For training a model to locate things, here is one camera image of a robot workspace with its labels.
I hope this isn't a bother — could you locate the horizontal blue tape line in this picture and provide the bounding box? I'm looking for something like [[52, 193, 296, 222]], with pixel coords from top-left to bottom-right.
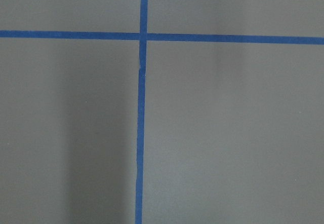
[[1, 30, 323, 45]]

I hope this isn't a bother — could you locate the vertical blue tape line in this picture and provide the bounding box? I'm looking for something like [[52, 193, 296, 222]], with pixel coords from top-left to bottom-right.
[[135, 0, 148, 224]]

